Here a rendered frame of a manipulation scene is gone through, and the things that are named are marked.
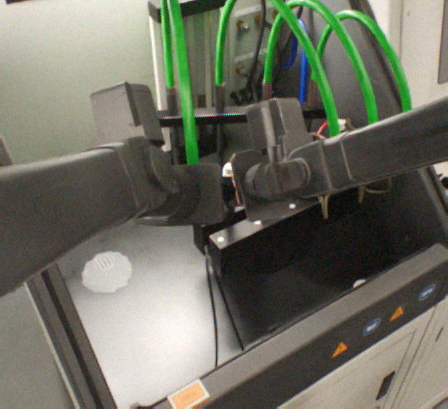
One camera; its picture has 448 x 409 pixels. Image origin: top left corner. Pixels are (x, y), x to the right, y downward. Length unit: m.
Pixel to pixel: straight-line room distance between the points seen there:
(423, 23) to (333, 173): 0.56
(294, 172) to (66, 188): 0.34
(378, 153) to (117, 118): 0.25
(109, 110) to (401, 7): 0.67
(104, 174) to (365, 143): 0.29
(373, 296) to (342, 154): 0.40
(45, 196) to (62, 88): 0.72
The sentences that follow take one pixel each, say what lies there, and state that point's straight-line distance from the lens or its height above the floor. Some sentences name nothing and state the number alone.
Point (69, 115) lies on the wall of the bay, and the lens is 1.02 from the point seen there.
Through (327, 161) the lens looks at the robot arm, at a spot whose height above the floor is 1.30.
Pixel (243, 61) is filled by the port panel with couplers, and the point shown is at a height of 1.11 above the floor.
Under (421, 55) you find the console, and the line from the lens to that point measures 1.09.
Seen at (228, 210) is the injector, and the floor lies 1.01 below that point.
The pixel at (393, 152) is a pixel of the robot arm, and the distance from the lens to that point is 0.53.
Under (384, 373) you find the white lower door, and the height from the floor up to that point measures 0.62.
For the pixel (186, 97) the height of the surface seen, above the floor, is 1.34.
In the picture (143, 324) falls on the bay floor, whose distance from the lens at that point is 1.01.
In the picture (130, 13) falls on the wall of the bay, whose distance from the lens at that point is 0.98.
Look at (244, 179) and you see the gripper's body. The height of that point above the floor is 1.17.
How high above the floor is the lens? 1.66
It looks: 42 degrees down
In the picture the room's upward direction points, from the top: straight up
